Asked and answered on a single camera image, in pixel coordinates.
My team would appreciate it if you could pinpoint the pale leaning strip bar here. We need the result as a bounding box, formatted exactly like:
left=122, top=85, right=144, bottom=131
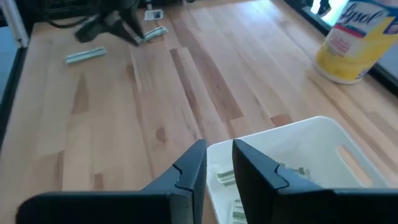
left=0, top=0, right=29, bottom=49

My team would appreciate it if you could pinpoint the white antiseptic pad packet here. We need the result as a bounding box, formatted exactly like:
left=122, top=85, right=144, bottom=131
left=144, top=9, right=165, bottom=22

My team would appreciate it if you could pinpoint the white plastic bin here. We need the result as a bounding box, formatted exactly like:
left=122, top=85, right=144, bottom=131
left=206, top=115, right=392, bottom=224

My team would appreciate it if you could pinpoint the Lysol wipes canister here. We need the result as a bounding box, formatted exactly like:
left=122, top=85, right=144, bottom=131
left=313, top=0, right=398, bottom=85

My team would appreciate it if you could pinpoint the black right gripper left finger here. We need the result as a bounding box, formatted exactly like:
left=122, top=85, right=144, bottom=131
left=141, top=139, right=208, bottom=224

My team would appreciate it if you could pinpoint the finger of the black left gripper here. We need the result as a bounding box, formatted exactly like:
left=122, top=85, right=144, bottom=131
left=108, top=12, right=144, bottom=47
left=74, top=17, right=109, bottom=44

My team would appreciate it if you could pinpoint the green striped bandage packet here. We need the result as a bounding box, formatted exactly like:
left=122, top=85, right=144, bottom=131
left=134, top=26, right=169, bottom=45
left=64, top=46, right=108, bottom=65
left=216, top=169, right=236, bottom=187
left=230, top=198, right=248, bottom=224

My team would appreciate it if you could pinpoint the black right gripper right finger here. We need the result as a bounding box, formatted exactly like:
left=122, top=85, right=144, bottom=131
left=231, top=139, right=335, bottom=224

